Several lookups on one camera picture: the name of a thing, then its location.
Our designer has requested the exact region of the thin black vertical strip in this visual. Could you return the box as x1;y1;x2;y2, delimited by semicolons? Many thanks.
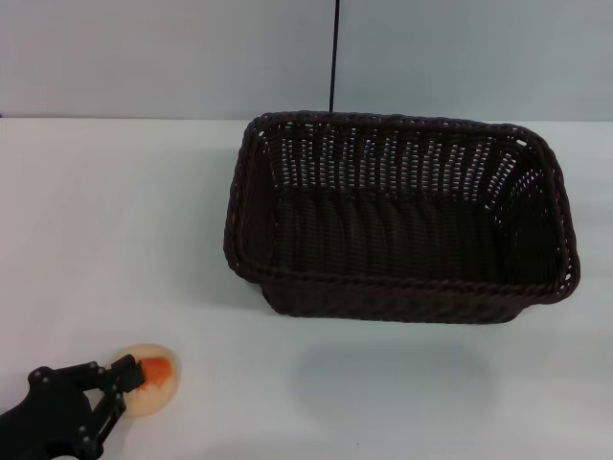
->
327;0;339;112

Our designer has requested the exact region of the dark woven rectangular basket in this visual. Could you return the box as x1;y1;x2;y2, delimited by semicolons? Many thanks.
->
221;109;581;324

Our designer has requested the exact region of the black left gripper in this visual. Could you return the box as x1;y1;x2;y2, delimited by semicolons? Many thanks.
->
0;353;146;460

